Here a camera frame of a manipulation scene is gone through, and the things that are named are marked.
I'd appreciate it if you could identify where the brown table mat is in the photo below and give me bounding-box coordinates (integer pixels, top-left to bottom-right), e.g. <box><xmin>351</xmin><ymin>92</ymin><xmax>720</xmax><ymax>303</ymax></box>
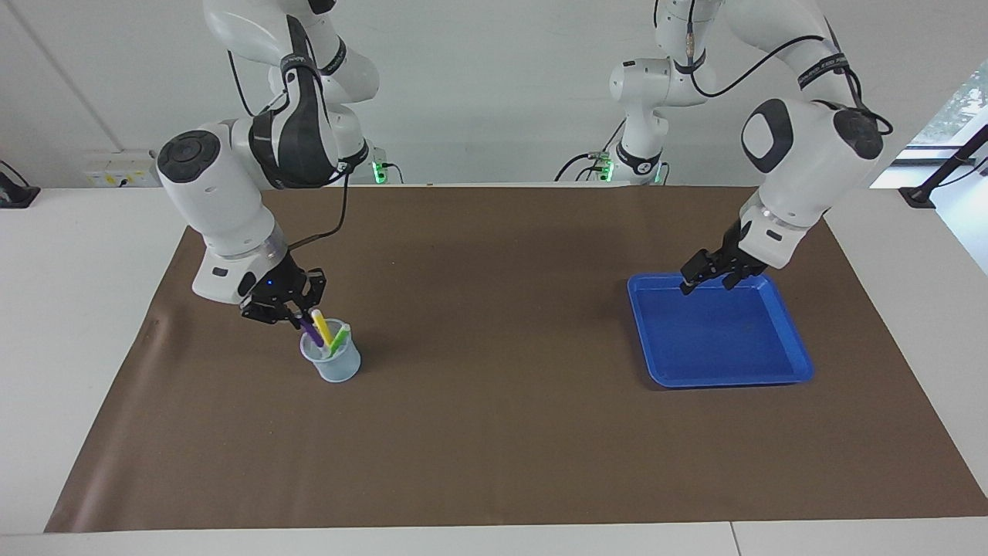
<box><xmin>45</xmin><ymin>185</ymin><xmax>988</xmax><ymax>534</ymax></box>

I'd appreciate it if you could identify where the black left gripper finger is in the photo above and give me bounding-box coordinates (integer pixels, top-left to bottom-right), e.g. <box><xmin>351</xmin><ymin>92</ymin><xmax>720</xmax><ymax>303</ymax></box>
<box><xmin>722</xmin><ymin>258</ymin><xmax>770</xmax><ymax>292</ymax></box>
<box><xmin>678</xmin><ymin>250</ymin><xmax>716</xmax><ymax>297</ymax></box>

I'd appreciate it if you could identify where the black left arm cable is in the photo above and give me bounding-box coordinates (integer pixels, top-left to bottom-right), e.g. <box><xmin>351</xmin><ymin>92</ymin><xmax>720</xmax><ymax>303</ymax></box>
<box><xmin>683</xmin><ymin>0</ymin><xmax>895</xmax><ymax>138</ymax></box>

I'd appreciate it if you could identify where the clear plastic cup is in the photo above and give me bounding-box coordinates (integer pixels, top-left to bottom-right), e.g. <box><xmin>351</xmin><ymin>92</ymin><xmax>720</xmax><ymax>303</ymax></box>
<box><xmin>299</xmin><ymin>318</ymin><xmax>362</xmax><ymax>384</ymax></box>

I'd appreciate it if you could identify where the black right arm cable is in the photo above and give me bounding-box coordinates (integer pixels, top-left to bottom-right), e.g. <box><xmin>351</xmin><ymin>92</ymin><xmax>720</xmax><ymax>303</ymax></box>
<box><xmin>228</xmin><ymin>50</ymin><xmax>352</xmax><ymax>252</ymax></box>

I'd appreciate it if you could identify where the white wall socket strip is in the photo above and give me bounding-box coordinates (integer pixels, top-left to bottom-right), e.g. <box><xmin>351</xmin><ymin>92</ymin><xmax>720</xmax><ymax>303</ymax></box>
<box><xmin>83</xmin><ymin>151</ymin><xmax>159</xmax><ymax>188</ymax></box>

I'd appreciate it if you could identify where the window pane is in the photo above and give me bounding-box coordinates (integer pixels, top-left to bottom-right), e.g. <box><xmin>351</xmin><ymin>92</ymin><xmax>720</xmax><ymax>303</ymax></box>
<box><xmin>909</xmin><ymin>60</ymin><xmax>988</xmax><ymax>147</ymax></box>

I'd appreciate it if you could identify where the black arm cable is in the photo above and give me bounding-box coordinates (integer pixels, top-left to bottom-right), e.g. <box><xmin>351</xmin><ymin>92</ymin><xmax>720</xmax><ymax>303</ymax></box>
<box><xmin>683</xmin><ymin>0</ymin><xmax>895</xmax><ymax>138</ymax></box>
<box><xmin>228</xmin><ymin>50</ymin><xmax>352</xmax><ymax>252</ymax></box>

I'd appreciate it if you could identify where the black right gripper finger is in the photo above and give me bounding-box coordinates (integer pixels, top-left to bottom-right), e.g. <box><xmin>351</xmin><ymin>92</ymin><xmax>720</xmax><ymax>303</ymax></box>
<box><xmin>240</xmin><ymin>300</ymin><xmax>308</xmax><ymax>330</ymax></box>
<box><xmin>302</xmin><ymin>268</ymin><xmax>328</xmax><ymax>314</ymax></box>

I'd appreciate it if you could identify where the blue plastic tray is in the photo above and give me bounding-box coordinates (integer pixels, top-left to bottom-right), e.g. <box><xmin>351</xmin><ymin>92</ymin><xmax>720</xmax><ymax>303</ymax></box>
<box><xmin>627</xmin><ymin>271</ymin><xmax>815</xmax><ymax>388</ymax></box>

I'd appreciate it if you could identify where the black clamp base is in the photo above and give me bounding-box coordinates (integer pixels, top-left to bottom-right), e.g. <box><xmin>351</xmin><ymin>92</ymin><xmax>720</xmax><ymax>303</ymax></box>
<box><xmin>0</xmin><ymin>160</ymin><xmax>41</xmax><ymax>209</ymax></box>

